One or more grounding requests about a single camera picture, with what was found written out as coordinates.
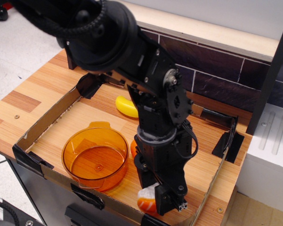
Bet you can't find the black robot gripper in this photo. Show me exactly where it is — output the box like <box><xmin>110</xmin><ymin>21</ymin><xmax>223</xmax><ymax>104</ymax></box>
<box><xmin>134</xmin><ymin>122</ymin><xmax>198</xmax><ymax>215</ymax></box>

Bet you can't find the salmon sushi toy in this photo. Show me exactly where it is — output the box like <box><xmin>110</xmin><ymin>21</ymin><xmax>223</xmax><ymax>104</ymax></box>
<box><xmin>137</xmin><ymin>183</ymin><xmax>159</xmax><ymax>216</ymax></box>

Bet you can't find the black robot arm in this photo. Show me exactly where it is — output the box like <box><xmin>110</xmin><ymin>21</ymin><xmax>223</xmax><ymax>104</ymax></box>
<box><xmin>11</xmin><ymin>0</ymin><xmax>197</xmax><ymax>215</ymax></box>

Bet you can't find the orange transparent plastic pot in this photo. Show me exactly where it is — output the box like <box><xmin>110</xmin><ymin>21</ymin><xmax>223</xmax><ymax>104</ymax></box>
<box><xmin>62</xmin><ymin>121</ymin><xmax>129</xmax><ymax>192</ymax></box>

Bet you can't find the cardboard fence with black tape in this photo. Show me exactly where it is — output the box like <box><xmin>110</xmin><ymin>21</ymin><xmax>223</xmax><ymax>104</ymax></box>
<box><xmin>13</xmin><ymin>74</ymin><xmax>246</xmax><ymax>226</ymax></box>

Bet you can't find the orange toy carrot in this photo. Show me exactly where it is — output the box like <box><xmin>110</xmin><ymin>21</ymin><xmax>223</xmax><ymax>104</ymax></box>
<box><xmin>130</xmin><ymin>140</ymin><xmax>138</xmax><ymax>159</ymax></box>

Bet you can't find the yellow toy banana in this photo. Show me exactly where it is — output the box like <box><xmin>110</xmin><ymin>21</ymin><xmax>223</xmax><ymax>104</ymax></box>
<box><xmin>115</xmin><ymin>96</ymin><xmax>138</xmax><ymax>118</ymax></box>

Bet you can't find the white grooved side counter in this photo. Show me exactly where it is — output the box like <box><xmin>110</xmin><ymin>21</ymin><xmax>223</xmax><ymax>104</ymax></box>
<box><xmin>236</xmin><ymin>104</ymin><xmax>283</xmax><ymax>211</ymax></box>

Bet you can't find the dark brick backsplash panel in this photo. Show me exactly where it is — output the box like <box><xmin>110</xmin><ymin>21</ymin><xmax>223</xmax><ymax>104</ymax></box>
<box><xmin>142</xmin><ymin>27</ymin><xmax>279</xmax><ymax>112</ymax></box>

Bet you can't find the light wooden shelf board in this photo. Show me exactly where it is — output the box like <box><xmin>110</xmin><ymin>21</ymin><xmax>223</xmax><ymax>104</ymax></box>
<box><xmin>119</xmin><ymin>0</ymin><xmax>279</xmax><ymax>62</ymax></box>

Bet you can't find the black caster wheel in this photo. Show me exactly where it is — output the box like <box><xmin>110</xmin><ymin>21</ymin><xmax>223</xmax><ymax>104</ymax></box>
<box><xmin>0</xmin><ymin>0</ymin><xmax>8</xmax><ymax>21</ymax></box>

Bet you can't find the black vertical post left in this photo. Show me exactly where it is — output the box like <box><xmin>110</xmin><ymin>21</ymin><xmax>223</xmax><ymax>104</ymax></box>
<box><xmin>65</xmin><ymin>50</ymin><xmax>78</xmax><ymax>70</ymax></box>

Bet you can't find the black vertical post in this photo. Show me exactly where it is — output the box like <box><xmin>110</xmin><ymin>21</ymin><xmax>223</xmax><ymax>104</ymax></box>
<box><xmin>246</xmin><ymin>33</ymin><xmax>283</xmax><ymax>135</ymax></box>
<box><xmin>65</xmin><ymin>50</ymin><xmax>78</xmax><ymax>70</ymax></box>

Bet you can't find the black vertical post right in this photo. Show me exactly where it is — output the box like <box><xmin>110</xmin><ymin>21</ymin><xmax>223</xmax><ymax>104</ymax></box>
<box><xmin>246</xmin><ymin>33</ymin><xmax>283</xmax><ymax>135</ymax></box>

